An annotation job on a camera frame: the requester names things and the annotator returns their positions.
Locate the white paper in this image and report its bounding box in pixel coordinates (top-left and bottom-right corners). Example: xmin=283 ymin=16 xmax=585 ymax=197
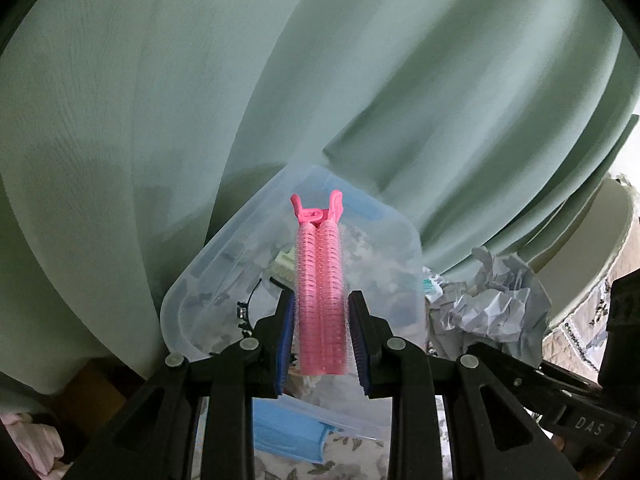
xmin=425 ymin=247 xmax=551 ymax=367

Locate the cream hair claw clip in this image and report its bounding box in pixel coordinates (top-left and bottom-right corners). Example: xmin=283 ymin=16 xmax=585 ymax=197
xmin=271 ymin=247 xmax=296 ymax=288

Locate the pink hair roller clip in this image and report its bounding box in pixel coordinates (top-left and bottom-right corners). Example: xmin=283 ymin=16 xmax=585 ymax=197
xmin=291 ymin=190 xmax=347 ymax=376

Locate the black lace headband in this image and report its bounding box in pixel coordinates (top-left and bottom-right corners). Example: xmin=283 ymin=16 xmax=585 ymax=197
xmin=236 ymin=278 xmax=262 ymax=338

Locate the quilted beige cover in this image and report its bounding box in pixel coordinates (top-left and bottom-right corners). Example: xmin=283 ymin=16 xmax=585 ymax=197
xmin=541 ymin=173 xmax=640 ymax=380

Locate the floral white blanket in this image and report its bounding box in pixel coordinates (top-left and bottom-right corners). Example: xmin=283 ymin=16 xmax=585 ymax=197
xmin=254 ymin=434 xmax=390 ymax=480

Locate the white bed headboard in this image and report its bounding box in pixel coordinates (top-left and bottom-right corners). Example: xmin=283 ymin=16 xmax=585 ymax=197
xmin=518 ymin=177 xmax=634 ymax=330

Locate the teal bangle stack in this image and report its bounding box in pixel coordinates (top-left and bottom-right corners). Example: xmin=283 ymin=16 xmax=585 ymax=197
xmin=423 ymin=266 xmax=444 ymax=302

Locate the clear plastic storage bin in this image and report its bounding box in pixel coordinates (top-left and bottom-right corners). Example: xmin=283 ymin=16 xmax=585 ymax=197
xmin=160 ymin=166 xmax=426 ymax=462

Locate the green curtain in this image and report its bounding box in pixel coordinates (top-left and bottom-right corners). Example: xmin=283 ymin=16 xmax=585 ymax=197
xmin=1 ymin=0 xmax=639 ymax=413

